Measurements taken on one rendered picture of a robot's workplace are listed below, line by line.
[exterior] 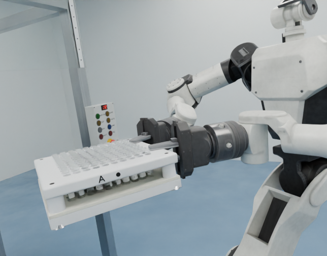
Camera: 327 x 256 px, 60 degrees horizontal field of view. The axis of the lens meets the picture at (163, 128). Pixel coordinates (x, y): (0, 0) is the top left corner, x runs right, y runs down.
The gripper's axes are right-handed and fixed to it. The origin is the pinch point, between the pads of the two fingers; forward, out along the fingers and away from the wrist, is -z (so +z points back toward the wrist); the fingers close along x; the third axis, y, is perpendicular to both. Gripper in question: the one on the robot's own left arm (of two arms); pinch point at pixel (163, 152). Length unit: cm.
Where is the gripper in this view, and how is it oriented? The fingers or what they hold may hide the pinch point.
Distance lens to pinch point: 61.1
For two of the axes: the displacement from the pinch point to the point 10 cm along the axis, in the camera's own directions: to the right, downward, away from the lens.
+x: 1.0, 9.8, 1.5
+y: -3.3, -1.1, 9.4
